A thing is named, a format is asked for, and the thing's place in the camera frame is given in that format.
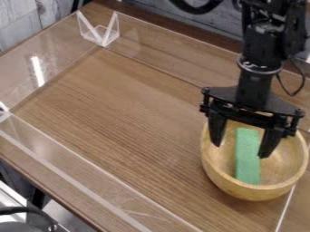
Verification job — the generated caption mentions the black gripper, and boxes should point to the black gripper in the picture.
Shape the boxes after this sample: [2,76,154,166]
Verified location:
[201,70,304,159]

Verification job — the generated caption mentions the black metal bracket with bolt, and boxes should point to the black metal bracket with bolt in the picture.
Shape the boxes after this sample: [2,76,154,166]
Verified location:
[39,217,71,232]

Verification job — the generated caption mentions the brown wooden bowl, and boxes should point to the brown wooden bowl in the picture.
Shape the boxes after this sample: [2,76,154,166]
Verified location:
[201,121,310,201]

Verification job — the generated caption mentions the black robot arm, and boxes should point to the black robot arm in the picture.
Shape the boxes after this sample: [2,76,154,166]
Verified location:
[201,0,308,159]

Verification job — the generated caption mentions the clear acrylic barrier walls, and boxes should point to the clear acrylic barrier walls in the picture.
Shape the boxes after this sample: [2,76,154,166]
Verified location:
[0,14,310,232]

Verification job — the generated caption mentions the black cable bottom left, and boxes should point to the black cable bottom left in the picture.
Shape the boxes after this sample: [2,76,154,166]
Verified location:
[0,206,59,232]

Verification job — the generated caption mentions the clear acrylic corner bracket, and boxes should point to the clear acrylic corner bracket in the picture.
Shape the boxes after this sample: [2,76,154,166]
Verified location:
[76,11,121,47]

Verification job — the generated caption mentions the green rectangular block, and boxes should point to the green rectangular block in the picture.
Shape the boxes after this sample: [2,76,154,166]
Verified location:
[235,128,261,185]

